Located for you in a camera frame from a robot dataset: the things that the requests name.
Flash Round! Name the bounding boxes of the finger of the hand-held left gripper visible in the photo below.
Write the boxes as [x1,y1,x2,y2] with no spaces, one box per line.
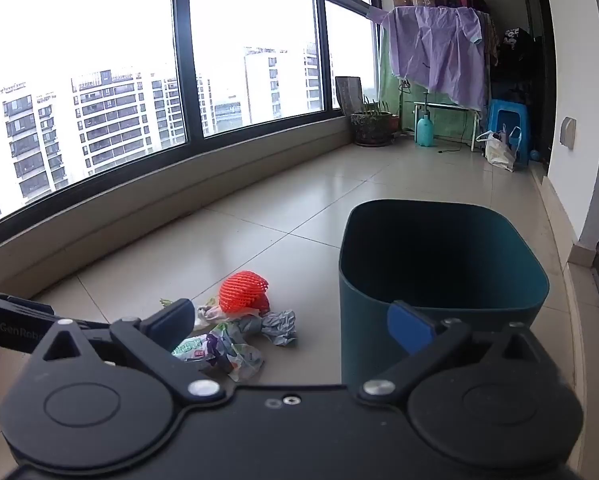
[0,287,60,356]

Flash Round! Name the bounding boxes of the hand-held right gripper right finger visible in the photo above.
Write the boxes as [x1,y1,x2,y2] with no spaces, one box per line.
[357,300,565,406]

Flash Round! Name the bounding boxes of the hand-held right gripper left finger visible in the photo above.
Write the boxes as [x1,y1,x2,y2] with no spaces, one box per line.
[20,298,226,407]

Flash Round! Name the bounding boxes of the white wrapper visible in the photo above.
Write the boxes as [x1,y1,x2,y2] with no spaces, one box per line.
[194,302,233,332]

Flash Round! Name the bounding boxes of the teal plastic trash bin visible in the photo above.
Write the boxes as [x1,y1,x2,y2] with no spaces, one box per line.
[338,199,550,386]

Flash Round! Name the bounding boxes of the red foam fruit net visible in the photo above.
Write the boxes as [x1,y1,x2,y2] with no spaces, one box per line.
[218,271,271,317]

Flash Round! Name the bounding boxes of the grey paper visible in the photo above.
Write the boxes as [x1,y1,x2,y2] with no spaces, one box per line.
[240,310,298,347]

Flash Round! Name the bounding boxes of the teal spray bottle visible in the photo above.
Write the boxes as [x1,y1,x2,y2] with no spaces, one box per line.
[416,92,436,147]

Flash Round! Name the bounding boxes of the white plastic bag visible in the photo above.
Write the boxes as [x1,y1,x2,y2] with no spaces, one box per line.
[476,125,523,172]

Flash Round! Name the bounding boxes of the dark plant pot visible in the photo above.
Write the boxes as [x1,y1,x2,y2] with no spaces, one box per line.
[350,110,394,148]

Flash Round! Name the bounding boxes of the white drying rack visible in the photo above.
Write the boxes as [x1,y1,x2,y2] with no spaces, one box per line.
[399,5,495,153]

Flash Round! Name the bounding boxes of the blue plastic stool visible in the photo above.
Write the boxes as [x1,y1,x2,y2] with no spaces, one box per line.
[487,99,530,167]

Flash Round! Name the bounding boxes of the leaning framed board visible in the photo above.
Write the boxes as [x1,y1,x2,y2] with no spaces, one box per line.
[335,76,363,111]

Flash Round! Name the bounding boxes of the purple shirt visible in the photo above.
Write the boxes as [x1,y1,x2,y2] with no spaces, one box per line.
[367,5,484,111]

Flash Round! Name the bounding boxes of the black hanging garment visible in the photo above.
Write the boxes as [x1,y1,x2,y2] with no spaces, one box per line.
[489,27,536,106]

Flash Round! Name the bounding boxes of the dark window frame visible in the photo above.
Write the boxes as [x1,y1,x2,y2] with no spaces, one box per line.
[0,0,380,233]

